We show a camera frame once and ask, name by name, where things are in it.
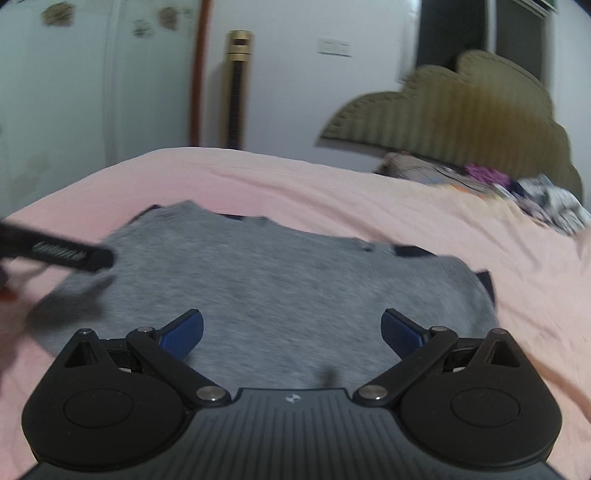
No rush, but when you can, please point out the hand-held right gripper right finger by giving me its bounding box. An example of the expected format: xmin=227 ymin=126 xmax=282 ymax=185
xmin=353 ymin=308 xmax=527 ymax=407

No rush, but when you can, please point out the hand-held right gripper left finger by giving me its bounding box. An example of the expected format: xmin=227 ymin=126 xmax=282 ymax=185
xmin=62 ymin=308 xmax=232 ymax=407

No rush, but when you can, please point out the navy and grey knit sweater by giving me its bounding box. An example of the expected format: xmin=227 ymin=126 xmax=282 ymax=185
xmin=34 ymin=200 xmax=502 ymax=393

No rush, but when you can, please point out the pile of mixed clothes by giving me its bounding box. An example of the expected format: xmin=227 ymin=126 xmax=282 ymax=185
xmin=505 ymin=174 xmax=591 ymax=237

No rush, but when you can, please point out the pink bed blanket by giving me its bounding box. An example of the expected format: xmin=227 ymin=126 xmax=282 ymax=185
xmin=0 ymin=147 xmax=591 ymax=476

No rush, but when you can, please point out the pale sliding wardrobe door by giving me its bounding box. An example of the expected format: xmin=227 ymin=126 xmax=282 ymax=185
xmin=0 ymin=0 xmax=204 ymax=217

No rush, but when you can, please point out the purple cloth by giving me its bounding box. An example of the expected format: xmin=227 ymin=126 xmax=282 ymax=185
xmin=464 ymin=162 xmax=509 ymax=186

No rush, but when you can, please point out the olive padded headboard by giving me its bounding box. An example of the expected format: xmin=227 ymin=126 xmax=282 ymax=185
xmin=318 ymin=50 xmax=585 ymax=204

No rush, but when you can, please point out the red-brown wooden pole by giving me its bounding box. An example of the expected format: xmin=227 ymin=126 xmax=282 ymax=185
xmin=190 ymin=0 xmax=216 ymax=147

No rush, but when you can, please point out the gold tower fan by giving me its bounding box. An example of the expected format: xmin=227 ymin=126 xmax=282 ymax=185
xmin=224 ymin=30 xmax=254 ymax=151

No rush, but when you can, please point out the dark window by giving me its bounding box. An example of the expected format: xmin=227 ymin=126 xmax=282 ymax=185
xmin=416 ymin=0 xmax=548 ymax=84

